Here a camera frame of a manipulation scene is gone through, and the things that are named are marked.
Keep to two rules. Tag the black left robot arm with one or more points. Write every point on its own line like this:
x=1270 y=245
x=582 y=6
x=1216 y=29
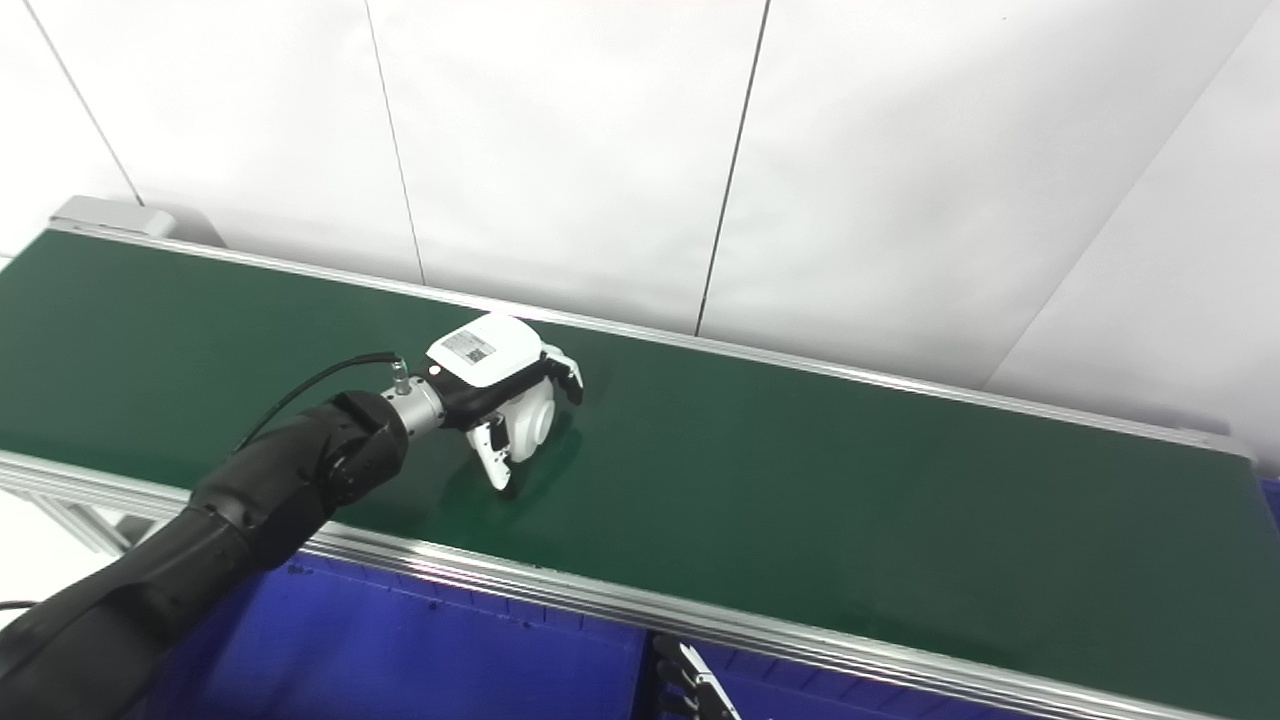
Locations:
x=230 y=520

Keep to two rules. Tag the green conveyor belt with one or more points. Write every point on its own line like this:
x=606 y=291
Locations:
x=600 y=598
x=800 y=480

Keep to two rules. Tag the white plastic cylindrical part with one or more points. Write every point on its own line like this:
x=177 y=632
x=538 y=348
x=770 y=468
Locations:
x=535 y=420

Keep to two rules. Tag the blue plastic bin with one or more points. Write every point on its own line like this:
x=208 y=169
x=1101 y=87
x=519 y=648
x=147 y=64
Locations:
x=1272 y=505
x=800 y=695
x=400 y=650

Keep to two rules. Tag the grey conveyor motor box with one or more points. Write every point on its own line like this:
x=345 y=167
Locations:
x=110 y=215

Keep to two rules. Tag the aluminium conveyor support leg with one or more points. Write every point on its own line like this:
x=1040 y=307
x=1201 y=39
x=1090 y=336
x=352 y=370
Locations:
x=80 y=520

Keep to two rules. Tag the left robot hand, white black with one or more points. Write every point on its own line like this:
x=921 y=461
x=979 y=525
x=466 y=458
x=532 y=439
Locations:
x=485 y=352

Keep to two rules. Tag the right robot hand, white black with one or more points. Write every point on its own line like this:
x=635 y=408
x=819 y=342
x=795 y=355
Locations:
x=690 y=690

